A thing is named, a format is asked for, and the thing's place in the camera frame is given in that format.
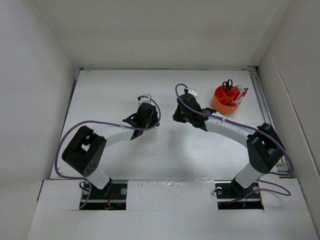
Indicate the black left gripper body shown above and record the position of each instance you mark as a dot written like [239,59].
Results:
[151,122]

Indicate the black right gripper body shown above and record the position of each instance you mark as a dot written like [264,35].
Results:
[181,116]

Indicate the black handled scissors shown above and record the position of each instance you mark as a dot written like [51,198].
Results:
[227,85]

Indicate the white marker red cap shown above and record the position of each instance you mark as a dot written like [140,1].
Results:
[242,93]

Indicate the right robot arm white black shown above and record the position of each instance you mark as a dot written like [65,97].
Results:
[262,142]

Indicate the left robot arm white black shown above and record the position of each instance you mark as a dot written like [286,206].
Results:
[84,151]

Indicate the orange round divided container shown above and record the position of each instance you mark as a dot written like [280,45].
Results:
[224,102]

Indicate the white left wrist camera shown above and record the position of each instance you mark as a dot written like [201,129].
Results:
[146,98]

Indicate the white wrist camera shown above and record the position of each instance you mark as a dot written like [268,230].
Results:
[146,98]
[191,91]

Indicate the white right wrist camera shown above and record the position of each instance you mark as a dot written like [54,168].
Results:
[191,91]

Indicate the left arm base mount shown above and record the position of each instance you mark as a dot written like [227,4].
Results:
[112,198]

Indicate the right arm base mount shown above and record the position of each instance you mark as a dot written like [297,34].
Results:
[229,199]

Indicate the aluminium rail right side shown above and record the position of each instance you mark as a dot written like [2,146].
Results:
[283,168]

